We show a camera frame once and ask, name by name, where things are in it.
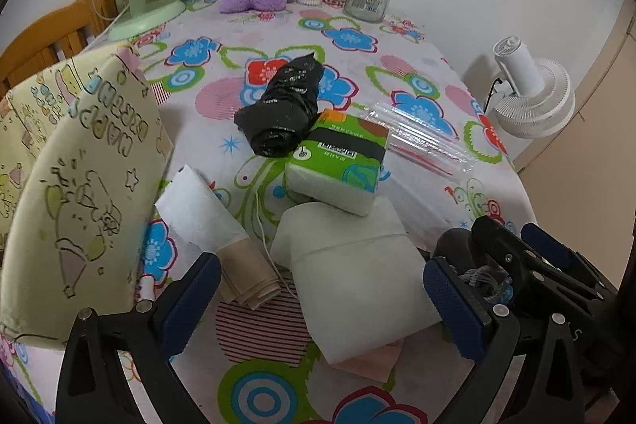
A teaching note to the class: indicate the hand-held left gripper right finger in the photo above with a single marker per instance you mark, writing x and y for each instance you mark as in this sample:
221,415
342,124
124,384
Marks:
452,300

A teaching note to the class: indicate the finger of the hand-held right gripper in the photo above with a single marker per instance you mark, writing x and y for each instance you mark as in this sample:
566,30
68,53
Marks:
502,245
546,242

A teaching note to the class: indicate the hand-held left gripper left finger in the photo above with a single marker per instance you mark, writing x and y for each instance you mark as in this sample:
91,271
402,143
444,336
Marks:
191,300

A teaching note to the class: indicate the grey sock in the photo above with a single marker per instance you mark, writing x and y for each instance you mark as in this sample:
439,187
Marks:
459,252

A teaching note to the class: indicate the white plastic roll beige sleeve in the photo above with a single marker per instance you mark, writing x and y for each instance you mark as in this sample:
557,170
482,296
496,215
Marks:
198,215

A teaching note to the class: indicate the white cloth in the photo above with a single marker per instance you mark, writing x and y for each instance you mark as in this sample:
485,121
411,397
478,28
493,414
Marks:
357,270

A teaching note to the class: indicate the pink cloth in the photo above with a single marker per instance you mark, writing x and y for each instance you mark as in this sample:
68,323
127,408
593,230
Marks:
370,364

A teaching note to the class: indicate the clear plastic zip bag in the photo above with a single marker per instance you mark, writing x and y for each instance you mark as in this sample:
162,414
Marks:
422,141

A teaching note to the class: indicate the yellow printed fabric storage box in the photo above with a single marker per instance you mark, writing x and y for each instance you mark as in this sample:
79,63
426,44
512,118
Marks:
84,185

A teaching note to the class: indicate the green tissue pack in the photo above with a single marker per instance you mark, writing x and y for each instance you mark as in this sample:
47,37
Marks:
338,160

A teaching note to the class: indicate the white floor fan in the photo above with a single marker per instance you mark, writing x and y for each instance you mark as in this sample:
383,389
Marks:
541,101

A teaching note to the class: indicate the black plastic bag roll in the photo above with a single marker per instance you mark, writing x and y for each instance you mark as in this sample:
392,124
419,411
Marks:
283,106

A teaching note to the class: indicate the wooden bed headboard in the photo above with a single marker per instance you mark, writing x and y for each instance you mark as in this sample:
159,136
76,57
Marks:
44,36

